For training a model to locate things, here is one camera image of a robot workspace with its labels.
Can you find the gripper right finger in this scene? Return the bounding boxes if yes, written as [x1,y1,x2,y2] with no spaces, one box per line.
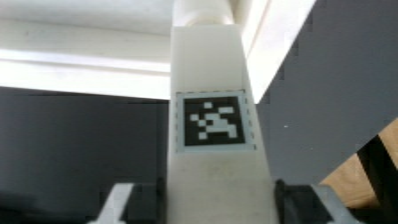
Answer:
[273,180,364,224]

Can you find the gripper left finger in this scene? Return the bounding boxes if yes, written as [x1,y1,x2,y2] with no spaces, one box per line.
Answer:
[87,183,158,224]

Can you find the white desk tabletop panel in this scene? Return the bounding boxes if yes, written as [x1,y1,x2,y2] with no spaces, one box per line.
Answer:
[0,0,316,99]

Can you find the white desk leg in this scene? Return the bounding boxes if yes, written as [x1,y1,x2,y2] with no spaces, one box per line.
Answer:
[166,0,278,224]

